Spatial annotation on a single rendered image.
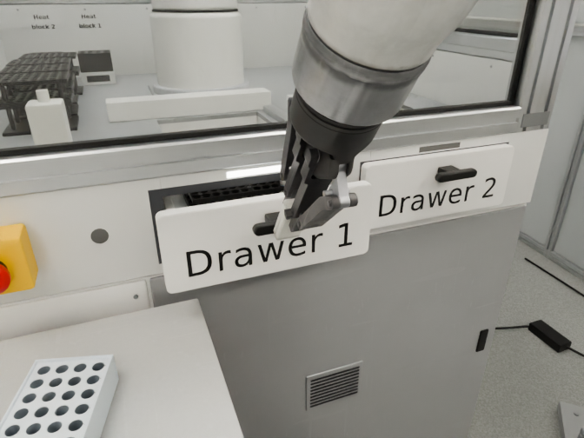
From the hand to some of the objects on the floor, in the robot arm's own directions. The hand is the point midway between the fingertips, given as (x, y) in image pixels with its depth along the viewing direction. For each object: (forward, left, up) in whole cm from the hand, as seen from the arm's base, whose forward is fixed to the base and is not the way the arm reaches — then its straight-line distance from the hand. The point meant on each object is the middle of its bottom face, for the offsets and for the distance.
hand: (292, 219), depth 52 cm
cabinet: (+56, +25, -93) cm, 112 cm away
